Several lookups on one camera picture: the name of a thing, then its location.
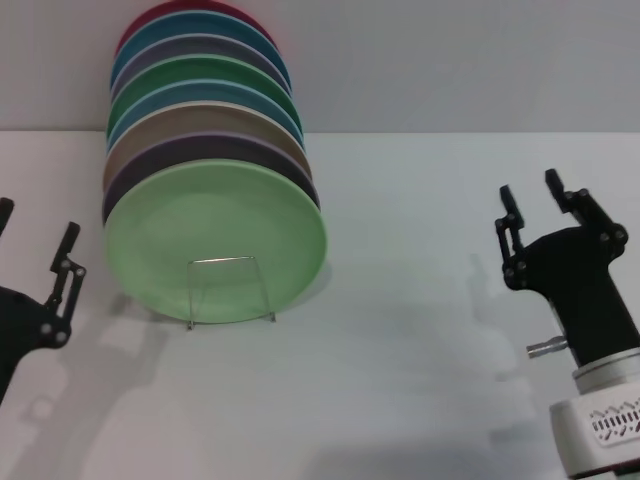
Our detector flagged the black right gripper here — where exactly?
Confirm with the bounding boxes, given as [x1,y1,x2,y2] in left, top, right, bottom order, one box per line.
[494,169,640,366]

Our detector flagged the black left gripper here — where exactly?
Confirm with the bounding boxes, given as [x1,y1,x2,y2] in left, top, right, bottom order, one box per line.
[0,197,87,401]

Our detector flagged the light green plate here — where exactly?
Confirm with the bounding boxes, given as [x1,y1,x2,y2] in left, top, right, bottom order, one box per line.
[103,158,330,325]

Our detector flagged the lavender plate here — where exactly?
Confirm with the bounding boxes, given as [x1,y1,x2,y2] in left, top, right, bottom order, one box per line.
[102,132,321,227]

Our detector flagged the tan plate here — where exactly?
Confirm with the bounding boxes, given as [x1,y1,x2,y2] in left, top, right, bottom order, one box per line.
[103,102,314,192]

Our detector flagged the blue plate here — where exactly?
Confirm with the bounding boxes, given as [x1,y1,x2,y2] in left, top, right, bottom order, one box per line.
[105,78,305,147]

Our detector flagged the dark green plate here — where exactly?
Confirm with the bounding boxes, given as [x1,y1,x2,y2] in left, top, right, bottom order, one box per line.
[107,53,301,132]

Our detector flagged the red plate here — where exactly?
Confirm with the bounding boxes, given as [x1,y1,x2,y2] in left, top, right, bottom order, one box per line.
[114,0,276,57]

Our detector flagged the grey purple plate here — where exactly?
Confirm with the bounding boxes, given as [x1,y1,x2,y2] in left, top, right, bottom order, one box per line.
[109,33,293,97]

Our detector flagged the teal plate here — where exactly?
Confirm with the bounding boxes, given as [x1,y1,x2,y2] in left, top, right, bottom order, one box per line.
[110,10,292,91]

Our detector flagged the silver cable connector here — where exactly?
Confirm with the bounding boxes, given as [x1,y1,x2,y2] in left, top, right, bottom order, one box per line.
[527,338,566,359]

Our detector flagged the wire plate rack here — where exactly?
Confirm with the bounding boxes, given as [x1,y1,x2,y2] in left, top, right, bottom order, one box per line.
[186,256,276,331]

